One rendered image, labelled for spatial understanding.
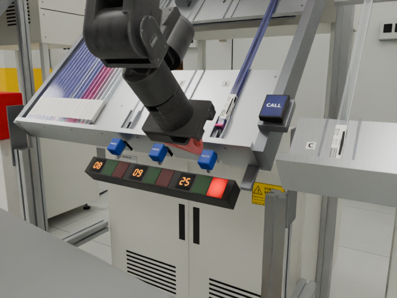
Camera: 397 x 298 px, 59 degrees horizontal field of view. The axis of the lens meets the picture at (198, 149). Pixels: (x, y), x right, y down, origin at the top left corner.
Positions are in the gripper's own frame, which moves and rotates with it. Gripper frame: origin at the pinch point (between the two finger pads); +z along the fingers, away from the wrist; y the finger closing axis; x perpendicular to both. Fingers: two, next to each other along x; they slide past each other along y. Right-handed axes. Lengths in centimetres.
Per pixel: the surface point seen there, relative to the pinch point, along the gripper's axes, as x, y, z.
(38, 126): -2.3, 49.7, 3.4
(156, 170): 3.1, 10.1, 4.9
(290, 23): -68, 7, 30
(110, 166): 4.1, 21.6, 4.9
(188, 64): -152, 132, 131
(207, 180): 3.2, -0.9, 4.9
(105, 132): -2.5, 25.8, 2.7
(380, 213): -74, -21, 182
